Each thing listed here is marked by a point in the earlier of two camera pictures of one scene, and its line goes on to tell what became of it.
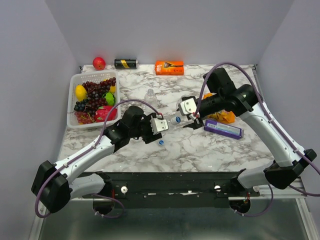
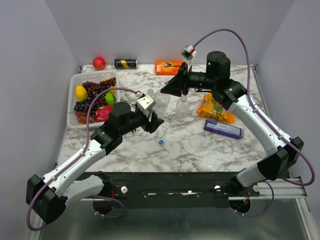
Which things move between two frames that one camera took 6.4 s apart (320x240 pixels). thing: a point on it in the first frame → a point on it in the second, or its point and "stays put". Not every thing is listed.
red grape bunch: x=95 y=92 stays put
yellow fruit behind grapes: x=113 y=89 stays put
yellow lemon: x=81 y=93 stays put
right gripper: x=198 y=122 → x=174 y=86
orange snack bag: x=223 y=116 stays put
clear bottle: x=176 y=120 → x=162 y=101
